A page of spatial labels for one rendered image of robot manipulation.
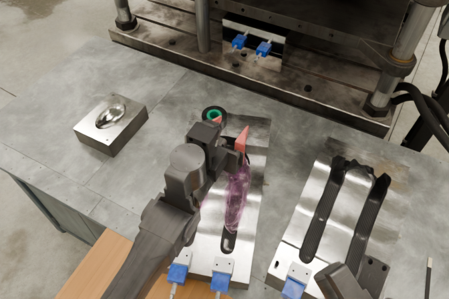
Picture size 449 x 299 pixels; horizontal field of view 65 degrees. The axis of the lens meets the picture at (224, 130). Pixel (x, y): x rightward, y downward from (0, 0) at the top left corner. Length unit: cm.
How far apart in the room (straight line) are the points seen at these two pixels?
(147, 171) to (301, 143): 52
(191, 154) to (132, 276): 20
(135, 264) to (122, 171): 65
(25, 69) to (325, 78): 228
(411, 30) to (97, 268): 111
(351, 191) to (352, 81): 63
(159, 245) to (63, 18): 311
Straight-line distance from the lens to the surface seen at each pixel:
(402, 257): 112
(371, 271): 74
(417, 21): 118
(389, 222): 103
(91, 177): 121
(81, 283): 106
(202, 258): 96
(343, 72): 156
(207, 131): 59
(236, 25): 145
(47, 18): 360
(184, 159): 56
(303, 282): 89
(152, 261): 57
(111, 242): 108
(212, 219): 98
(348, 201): 102
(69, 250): 203
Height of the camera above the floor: 176
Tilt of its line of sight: 50 degrees down
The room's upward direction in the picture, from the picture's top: straight up
